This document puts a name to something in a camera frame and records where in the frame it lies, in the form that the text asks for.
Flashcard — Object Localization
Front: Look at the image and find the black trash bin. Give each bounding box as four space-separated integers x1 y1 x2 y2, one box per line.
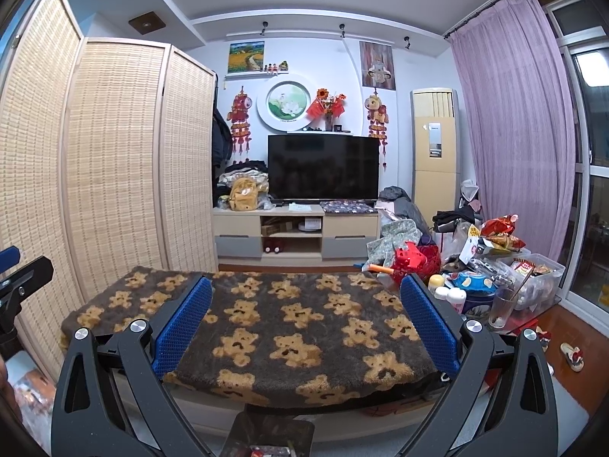
220 412 315 456

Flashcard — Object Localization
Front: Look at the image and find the white low table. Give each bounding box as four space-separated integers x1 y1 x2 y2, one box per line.
113 370 482 444

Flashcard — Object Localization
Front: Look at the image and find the drinking glass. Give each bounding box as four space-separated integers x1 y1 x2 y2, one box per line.
488 287 517 329

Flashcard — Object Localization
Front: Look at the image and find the clear storage box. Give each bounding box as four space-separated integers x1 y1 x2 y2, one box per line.
497 253 564 312

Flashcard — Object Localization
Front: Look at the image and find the woven folding screen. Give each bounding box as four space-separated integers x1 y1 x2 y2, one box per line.
1 0 218 379

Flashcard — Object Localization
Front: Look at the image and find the red plastic basket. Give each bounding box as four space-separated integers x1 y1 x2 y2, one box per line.
391 241 442 285

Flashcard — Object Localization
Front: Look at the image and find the bear pattern brown blanket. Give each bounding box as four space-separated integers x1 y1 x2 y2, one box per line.
59 265 442 410

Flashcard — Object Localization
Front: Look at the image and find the yellow backpack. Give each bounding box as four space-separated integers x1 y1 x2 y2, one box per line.
229 177 258 211

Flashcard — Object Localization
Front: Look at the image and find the TV cabinet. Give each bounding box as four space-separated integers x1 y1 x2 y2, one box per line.
213 204 380 268

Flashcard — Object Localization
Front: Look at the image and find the black television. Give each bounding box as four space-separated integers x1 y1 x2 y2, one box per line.
267 133 380 200

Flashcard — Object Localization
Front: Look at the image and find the standing air conditioner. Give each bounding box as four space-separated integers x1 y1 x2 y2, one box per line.
411 88 461 226

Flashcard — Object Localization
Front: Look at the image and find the purple curtain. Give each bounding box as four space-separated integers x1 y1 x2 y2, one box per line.
448 0 576 259

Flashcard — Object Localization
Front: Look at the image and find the landscape painting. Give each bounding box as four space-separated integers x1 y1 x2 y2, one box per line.
227 42 264 73

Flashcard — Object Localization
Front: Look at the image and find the round lotus wall picture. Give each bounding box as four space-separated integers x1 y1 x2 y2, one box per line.
256 74 315 132

